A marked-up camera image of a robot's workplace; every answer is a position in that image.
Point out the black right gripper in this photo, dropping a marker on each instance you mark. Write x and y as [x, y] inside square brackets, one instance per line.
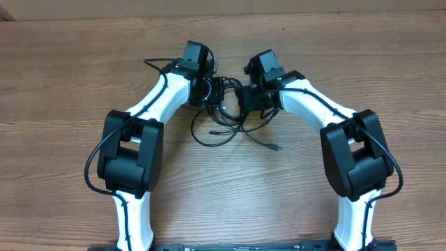
[247, 105]

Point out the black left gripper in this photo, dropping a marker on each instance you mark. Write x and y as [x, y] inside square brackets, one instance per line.
[217, 95]

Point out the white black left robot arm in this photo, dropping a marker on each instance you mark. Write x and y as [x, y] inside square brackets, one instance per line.
[131, 149]

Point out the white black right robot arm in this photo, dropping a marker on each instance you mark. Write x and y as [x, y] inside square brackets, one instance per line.
[356, 158]

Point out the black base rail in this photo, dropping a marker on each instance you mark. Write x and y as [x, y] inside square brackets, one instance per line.
[301, 246]

